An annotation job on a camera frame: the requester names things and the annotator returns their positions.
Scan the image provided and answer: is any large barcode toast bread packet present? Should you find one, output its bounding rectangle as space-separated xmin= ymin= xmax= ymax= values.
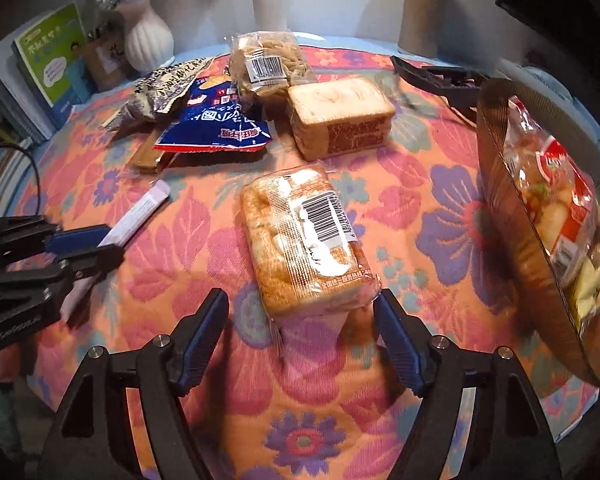
xmin=240 ymin=167 xmax=383 ymax=318

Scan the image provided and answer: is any wooden pen holder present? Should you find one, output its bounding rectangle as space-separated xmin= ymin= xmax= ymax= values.
xmin=82 ymin=20 xmax=128 ymax=92

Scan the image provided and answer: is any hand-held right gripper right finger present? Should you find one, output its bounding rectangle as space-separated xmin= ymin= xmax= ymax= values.
xmin=372 ymin=287 xmax=553 ymax=480

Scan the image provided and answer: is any beige thermos bottle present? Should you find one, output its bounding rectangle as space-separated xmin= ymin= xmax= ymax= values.
xmin=397 ymin=0 xmax=453 ymax=58

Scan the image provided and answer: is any white ribbed vase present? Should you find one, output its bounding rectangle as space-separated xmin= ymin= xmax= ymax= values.
xmin=115 ymin=0 xmax=175 ymax=73

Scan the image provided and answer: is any red striped bread bag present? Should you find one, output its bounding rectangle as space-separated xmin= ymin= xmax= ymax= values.
xmin=500 ymin=95 xmax=600 ymax=286

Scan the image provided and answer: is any person's left hand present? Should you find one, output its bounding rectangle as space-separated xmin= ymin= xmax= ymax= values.
xmin=0 ymin=275 xmax=93 ymax=383

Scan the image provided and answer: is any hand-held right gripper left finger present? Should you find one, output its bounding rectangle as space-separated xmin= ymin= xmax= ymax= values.
xmin=37 ymin=287 xmax=231 ymax=480

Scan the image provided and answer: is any dark monitor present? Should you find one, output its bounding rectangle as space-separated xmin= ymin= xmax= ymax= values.
xmin=495 ymin=0 xmax=600 ymax=83

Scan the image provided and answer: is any black folding stand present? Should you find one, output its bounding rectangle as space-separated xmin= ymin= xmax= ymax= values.
xmin=390 ymin=55 xmax=491 ymax=128

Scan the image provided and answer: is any brown snack packet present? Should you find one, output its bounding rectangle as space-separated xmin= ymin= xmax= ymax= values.
xmin=130 ymin=130 xmax=178 ymax=171

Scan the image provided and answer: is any floral tablecloth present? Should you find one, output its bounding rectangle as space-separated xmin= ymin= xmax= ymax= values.
xmin=10 ymin=42 xmax=600 ymax=480

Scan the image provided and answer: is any yellow snack packet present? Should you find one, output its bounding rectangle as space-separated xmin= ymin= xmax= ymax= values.
xmin=570 ymin=185 xmax=600 ymax=333

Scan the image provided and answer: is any sliced toast bread packet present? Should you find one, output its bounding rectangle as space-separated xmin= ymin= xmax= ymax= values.
xmin=286 ymin=77 xmax=397 ymax=161

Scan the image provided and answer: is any brown woven basket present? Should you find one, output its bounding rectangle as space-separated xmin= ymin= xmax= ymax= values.
xmin=476 ymin=77 xmax=600 ymax=388

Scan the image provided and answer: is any purple patterned snack bag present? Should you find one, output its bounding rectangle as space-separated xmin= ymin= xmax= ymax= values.
xmin=112 ymin=57 xmax=216 ymax=133

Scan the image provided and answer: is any white blue cloth bundle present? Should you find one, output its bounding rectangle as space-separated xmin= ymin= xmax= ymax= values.
xmin=497 ymin=57 xmax=576 ymax=92

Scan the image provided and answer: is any black cable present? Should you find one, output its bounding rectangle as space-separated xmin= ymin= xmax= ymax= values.
xmin=0 ymin=144 xmax=41 ymax=221

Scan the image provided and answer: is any stack of books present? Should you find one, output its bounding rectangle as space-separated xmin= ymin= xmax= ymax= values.
xmin=0 ymin=40 xmax=56 ymax=171

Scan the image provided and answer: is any small blue booklet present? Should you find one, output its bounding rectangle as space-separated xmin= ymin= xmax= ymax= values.
xmin=67 ymin=62 xmax=95 ymax=106

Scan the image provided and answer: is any white purple stick packet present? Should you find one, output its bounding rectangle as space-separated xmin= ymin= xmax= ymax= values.
xmin=97 ymin=180 xmax=172 ymax=248

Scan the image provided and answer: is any green cover book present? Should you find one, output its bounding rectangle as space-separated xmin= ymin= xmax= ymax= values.
xmin=12 ymin=2 xmax=93 ymax=116

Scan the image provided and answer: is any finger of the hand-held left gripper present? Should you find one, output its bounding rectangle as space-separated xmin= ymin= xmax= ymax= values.
xmin=55 ymin=245 xmax=126 ymax=281
xmin=45 ymin=225 xmax=113 ymax=256

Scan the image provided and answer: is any blue rice cracker bag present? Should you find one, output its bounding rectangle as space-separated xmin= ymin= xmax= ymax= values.
xmin=152 ymin=72 xmax=273 ymax=153

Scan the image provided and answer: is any clear fried pastry packet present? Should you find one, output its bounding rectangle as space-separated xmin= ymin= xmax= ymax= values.
xmin=228 ymin=30 xmax=317 ymax=106

